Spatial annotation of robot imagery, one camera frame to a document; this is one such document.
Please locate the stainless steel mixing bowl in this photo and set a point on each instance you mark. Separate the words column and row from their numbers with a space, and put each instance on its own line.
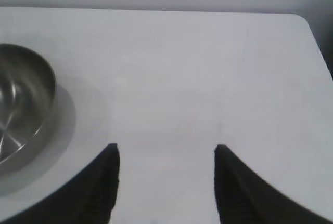
column 23, row 99

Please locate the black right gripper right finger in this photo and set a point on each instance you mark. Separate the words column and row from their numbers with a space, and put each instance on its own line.
column 247, row 200

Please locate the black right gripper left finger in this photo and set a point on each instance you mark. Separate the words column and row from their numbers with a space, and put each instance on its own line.
column 86, row 195

